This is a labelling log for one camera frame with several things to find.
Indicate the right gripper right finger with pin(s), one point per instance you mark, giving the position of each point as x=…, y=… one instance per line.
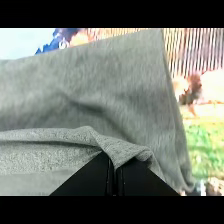
x=143, y=181

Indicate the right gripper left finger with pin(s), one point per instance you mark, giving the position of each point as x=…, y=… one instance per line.
x=91, y=180

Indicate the grey garment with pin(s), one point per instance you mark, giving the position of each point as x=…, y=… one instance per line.
x=100, y=93

